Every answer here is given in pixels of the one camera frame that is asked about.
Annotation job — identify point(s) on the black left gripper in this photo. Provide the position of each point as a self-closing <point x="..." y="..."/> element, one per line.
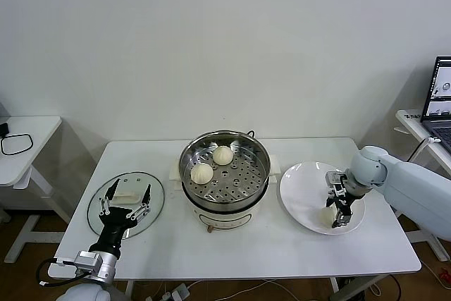
<point x="114" y="223"/>

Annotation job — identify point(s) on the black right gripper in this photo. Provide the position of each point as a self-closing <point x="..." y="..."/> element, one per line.
<point x="342" y="204"/>

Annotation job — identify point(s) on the white steamed baozi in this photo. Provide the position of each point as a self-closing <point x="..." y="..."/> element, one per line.
<point x="324" y="217"/>
<point x="222" y="155"/>
<point x="202" y="173"/>

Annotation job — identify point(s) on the round glass pot lid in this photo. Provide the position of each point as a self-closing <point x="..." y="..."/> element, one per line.
<point x="92" y="214"/>

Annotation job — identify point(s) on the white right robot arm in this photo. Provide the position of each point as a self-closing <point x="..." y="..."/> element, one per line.
<point x="370" y="167"/>

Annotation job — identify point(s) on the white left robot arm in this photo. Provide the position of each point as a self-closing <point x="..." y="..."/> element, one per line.
<point x="109" y="269"/>

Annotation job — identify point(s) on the stainless steel steamer basket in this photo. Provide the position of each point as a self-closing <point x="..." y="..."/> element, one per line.
<point x="232" y="191"/>

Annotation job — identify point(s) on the large white round plate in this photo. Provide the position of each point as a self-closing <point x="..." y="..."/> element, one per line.
<point x="303" y="191"/>

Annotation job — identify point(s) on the white electric cooking pot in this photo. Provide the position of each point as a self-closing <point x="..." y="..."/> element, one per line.
<point x="225" y="218"/>

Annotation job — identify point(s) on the red floor object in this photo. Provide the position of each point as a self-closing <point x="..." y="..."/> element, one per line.
<point x="443" y="273"/>

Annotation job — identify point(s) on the open dark laptop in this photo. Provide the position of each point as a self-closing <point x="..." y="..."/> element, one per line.
<point x="440" y="128"/>

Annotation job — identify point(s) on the small black adapter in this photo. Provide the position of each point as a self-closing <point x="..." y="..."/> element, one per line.
<point x="3" y="129"/>

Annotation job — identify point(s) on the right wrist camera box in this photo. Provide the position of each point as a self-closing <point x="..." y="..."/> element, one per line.
<point x="333" y="178"/>

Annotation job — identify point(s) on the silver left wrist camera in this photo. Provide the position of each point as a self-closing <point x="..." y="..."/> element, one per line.
<point x="86" y="261"/>

